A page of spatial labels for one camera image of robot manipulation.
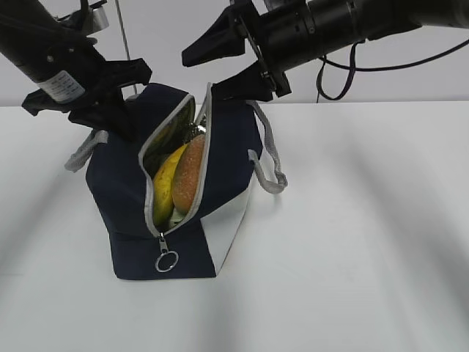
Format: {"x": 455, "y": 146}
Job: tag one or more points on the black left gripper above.
{"x": 81, "y": 81}

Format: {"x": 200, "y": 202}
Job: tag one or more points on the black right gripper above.
{"x": 226, "y": 38}

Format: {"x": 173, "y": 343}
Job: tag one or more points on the navy and white lunch bag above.
{"x": 239, "y": 148}

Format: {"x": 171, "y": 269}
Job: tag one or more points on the yellow banana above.
{"x": 163, "y": 204}

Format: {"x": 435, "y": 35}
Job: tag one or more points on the brown bread roll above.
{"x": 186, "y": 176}

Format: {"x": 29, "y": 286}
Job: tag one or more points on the green lid glass container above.
{"x": 175, "y": 218}

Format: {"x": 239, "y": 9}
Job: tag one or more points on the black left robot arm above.
{"x": 26, "y": 24}

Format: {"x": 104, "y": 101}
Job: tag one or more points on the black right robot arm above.
{"x": 292, "y": 33}

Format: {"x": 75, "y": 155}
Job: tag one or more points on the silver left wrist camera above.
{"x": 89, "y": 19}

